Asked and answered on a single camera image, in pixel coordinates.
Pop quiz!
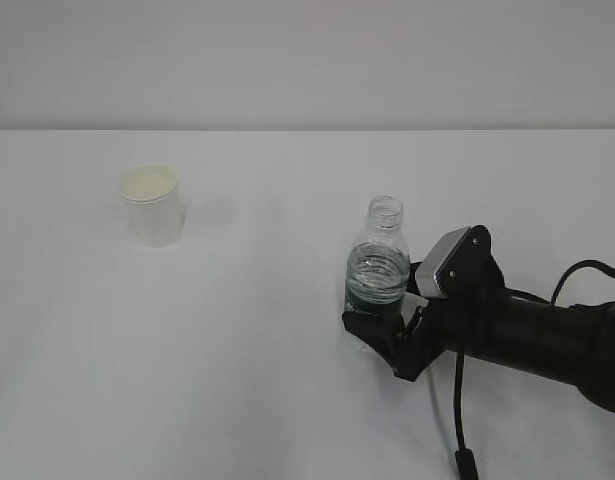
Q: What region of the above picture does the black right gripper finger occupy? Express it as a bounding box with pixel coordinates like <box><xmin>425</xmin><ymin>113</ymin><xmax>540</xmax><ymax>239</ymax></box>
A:
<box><xmin>342</xmin><ymin>311</ymin><xmax>411</xmax><ymax>375</ymax></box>
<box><xmin>405</xmin><ymin>260</ymin><xmax>427</xmax><ymax>296</ymax></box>

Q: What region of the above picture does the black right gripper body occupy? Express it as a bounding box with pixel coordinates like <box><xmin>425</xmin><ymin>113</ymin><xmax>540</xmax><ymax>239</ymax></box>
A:
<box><xmin>393</xmin><ymin>254</ymin><xmax>505</xmax><ymax>381</ymax></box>

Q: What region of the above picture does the clear water bottle green label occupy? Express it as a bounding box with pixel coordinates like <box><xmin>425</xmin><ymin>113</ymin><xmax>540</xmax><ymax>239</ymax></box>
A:
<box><xmin>343</xmin><ymin>195</ymin><xmax>410</xmax><ymax>317</ymax></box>

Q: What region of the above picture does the white paper cup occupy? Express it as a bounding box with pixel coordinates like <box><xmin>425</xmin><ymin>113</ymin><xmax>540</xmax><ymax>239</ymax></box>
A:
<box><xmin>119</xmin><ymin>165</ymin><xmax>184</xmax><ymax>248</ymax></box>

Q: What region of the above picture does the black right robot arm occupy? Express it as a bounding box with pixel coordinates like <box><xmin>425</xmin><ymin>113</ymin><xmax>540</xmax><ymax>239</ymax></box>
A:
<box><xmin>342</xmin><ymin>261</ymin><xmax>615</xmax><ymax>413</ymax></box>

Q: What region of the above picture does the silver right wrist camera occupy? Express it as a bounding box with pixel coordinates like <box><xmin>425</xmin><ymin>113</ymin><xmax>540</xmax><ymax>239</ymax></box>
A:
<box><xmin>414</xmin><ymin>227</ymin><xmax>471</xmax><ymax>299</ymax></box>

